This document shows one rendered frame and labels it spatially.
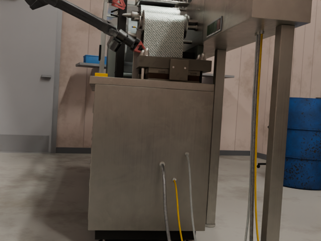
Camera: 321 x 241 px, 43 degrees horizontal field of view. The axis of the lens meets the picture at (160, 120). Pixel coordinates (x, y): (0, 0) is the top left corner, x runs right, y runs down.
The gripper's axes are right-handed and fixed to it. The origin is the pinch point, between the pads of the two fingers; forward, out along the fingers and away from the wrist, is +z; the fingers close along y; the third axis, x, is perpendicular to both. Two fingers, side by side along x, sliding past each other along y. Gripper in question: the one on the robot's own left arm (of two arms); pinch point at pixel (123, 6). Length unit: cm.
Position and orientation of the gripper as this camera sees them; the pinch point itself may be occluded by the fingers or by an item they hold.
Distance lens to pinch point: 251.3
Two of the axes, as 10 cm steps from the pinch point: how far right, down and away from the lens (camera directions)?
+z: 7.2, 6.8, 1.6
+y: 1.7, 0.6, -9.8
